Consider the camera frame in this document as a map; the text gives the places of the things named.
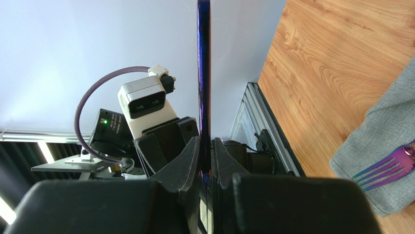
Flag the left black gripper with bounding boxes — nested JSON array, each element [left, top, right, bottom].
[[133, 117, 199, 177]]

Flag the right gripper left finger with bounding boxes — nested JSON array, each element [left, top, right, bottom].
[[151, 136, 200, 234]]

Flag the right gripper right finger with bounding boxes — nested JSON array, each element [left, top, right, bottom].
[[210, 138, 250, 234]]

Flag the purple knife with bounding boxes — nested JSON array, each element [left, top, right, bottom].
[[197, 0, 211, 175]]

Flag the grey cloth napkin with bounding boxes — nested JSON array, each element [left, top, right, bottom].
[[329, 59, 415, 217]]

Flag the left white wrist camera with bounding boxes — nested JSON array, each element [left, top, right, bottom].
[[118, 64, 177, 140]]

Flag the aluminium frame rail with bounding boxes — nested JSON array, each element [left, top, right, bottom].
[[0, 82, 305, 176]]

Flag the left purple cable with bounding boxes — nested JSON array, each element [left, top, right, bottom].
[[74, 66, 151, 166]]

